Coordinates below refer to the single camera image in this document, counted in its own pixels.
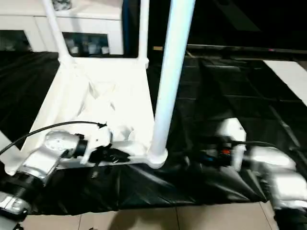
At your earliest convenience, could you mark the white plastic table top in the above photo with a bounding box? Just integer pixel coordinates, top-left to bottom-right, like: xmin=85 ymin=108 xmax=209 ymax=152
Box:
xmin=4 ymin=56 xmax=168 ymax=177

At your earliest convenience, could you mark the white plastic table leg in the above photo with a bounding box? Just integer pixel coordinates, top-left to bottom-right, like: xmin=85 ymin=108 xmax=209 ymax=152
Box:
xmin=0 ymin=130 xmax=23 ymax=176
xmin=42 ymin=0 xmax=74 ymax=66
xmin=138 ymin=0 xmax=151 ymax=68
xmin=148 ymin=0 xmax=196 ymax=164

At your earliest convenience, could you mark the black cloth mat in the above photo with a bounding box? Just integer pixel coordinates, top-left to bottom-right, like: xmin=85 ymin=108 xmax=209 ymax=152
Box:
xmin=0 ymin=50 xmax=307 ymax=214

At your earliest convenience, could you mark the white flat board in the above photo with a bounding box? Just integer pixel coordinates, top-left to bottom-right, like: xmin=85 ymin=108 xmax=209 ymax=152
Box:
xmin=262 ymin=60 xmax=307 ymax=106

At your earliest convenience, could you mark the blue vertical panel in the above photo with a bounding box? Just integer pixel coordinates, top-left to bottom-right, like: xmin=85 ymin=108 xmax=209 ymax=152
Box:
xmin=122 ymin=0 xmax=131 ymax=56

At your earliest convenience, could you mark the white cabinet with glass doors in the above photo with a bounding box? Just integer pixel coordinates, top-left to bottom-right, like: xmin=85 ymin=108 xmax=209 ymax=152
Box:
xmin=0 ymin=0 xmax=125 ymax=58

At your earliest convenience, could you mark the dark crumpled bag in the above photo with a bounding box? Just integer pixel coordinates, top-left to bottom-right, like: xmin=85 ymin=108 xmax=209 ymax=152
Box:
xmin=51 ymin=0 xmax=72 ymax=12

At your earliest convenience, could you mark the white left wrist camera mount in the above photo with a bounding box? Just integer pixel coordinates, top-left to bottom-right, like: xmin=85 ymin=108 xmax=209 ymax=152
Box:
xmin=81 ymin=124 xmax=115 ymax=165

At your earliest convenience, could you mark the dark metal rail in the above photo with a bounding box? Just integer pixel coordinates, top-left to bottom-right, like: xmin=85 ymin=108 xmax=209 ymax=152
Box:
xmin=187 ymin=44 xmax=307 ymax=55

